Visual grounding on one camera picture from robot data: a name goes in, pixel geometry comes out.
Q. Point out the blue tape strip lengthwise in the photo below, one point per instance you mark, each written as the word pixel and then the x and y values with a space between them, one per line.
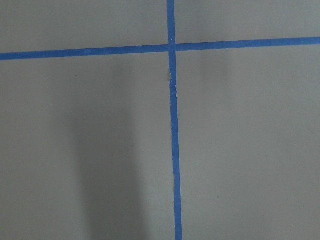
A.
pixel 172 63

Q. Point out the blue tape strip crosswise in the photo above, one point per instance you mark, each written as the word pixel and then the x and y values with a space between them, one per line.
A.
pixel 160 48

